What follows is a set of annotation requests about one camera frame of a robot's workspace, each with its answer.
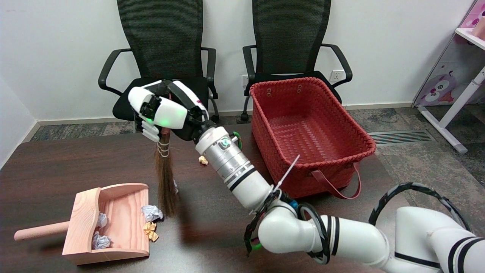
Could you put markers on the yellow paper ball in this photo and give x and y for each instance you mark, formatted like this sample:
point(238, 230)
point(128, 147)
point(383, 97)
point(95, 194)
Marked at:
point(203, 160)
point(149, 226)
point(153, 236)

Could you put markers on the black mesh office chair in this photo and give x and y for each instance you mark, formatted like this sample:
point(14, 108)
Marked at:
point(163, 30)
point(288, 34)

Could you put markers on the wooden dustpan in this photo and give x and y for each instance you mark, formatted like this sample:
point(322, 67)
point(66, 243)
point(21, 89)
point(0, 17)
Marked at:
point(125, 201)

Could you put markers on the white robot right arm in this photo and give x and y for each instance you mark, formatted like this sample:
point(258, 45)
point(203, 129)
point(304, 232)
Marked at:
point(242, 170)

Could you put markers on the white desk leg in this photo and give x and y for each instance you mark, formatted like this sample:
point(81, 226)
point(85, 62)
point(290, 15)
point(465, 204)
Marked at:
point(468, 93)

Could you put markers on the metal floor vent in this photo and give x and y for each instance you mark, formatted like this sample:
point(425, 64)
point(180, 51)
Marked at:
point(401, 137)

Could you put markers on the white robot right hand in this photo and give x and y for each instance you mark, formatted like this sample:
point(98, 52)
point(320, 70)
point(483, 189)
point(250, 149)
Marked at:
point(170, 113)

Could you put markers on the white wall socket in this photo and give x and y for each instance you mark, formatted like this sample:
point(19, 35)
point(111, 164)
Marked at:
point(245, 80)
point(336, 75)

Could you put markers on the white zip tie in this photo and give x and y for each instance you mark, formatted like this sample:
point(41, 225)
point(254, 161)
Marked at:
point(288, 171)

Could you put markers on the red woven basket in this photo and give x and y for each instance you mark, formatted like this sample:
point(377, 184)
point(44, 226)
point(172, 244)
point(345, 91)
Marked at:
point(303, 132)

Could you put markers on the small brown straw broom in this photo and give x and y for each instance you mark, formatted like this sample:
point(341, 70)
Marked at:
point(166, 189)

